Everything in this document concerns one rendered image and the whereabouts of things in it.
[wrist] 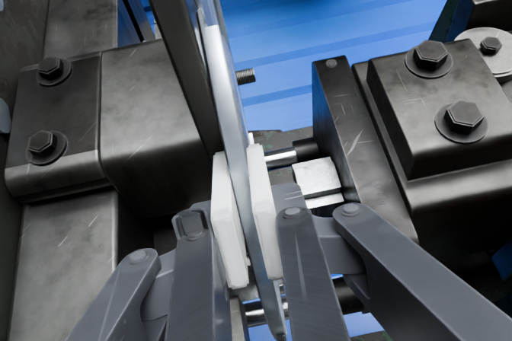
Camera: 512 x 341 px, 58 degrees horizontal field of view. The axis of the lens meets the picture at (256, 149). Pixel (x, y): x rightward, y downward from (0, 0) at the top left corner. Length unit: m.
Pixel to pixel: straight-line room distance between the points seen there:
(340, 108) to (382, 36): 1.79
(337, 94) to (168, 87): 0.17
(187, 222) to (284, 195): 0.04
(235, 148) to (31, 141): 0.14
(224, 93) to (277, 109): 1.73
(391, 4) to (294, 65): 0.57
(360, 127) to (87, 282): 0.23
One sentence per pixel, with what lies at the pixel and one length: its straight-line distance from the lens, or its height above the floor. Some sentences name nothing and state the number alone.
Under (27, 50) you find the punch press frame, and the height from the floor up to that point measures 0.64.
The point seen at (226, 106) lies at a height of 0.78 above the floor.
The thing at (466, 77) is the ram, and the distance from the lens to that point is 0.38.
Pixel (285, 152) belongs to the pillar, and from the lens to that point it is 0.52.
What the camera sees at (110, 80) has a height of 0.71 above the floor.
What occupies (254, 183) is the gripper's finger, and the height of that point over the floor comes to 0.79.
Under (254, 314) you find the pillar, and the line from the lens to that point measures 0.45.
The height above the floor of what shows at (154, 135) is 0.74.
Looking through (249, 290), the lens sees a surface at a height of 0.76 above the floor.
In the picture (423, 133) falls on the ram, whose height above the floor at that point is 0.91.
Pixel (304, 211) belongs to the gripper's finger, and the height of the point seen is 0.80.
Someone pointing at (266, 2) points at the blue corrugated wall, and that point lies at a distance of 2.39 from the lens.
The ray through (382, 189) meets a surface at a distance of 0.36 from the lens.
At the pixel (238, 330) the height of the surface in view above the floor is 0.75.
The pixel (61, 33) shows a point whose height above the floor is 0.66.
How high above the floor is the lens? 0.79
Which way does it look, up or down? level
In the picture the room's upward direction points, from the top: 78 degrees clockwise
